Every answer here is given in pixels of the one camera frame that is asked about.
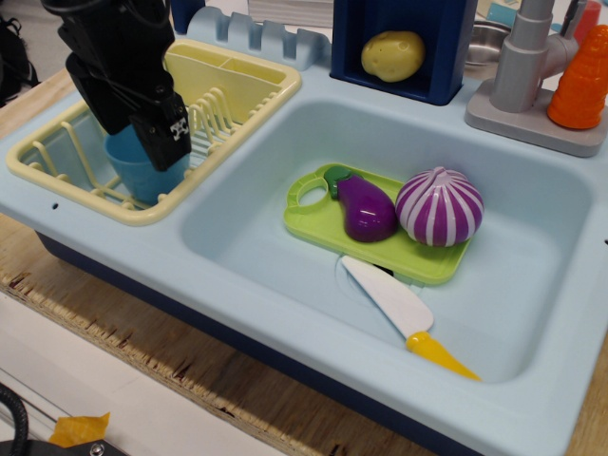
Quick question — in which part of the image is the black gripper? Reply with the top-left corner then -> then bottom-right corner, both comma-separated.
42,1 -> 191,172

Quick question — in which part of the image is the blue plastic cup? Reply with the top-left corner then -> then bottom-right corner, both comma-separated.
104,126 -> 190,205

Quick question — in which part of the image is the yellow plastic drying rack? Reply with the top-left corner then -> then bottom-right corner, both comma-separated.
5,39 -> 301,226

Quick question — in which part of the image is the light blue toy sink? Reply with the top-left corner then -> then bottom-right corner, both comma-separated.
0,5 -> 608,456

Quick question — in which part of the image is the black bag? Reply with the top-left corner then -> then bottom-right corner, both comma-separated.
1,18 -> 40,107

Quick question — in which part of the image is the light blue plate holder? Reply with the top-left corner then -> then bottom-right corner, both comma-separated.
186,7 -> 332,71

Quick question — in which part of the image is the green plastic cutting board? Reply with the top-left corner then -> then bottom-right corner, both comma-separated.
284,163 -> 469,285

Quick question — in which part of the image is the purple toy eggplant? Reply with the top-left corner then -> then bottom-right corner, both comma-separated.
323,165 -> 398,242

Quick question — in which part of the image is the yellow toy potato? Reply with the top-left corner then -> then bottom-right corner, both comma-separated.
361,30 -> 426,83

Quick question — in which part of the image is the dark blue plastic box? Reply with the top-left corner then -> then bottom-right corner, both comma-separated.
330,0 -> 477,105

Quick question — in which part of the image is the purple striped toy onion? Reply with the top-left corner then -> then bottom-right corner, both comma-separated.
395,167 -> 485,247

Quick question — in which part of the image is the yellow tape piece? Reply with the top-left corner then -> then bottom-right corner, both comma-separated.
48,412 -> 110,448

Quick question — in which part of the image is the metal bowl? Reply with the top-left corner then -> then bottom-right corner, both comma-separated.
465,20 -> 511,67

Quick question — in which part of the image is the grey toy faucet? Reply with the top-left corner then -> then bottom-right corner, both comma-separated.
465,1 -> 607,158

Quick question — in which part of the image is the orange toy carrot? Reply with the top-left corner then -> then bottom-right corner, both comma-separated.
547,25 -> 607,130

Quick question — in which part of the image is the black cable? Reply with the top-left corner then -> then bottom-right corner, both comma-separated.
0,381 -> 29,456

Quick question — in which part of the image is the white toy knife yellow handle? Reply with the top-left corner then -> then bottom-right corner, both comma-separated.
341,256 -> 481,381

